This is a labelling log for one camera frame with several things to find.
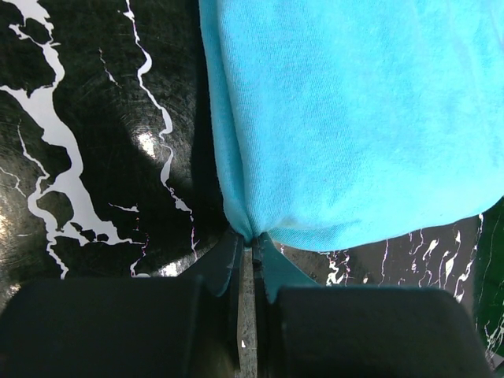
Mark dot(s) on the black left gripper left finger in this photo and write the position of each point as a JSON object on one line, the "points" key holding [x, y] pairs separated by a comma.
{"points": [[182, 326]]}

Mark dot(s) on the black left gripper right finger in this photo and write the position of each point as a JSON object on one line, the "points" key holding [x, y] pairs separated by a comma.
{"points": [[308, 330]]}

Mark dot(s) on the light blue t shirt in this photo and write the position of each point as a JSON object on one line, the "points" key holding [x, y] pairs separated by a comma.
{"points": [[342, 123]]}

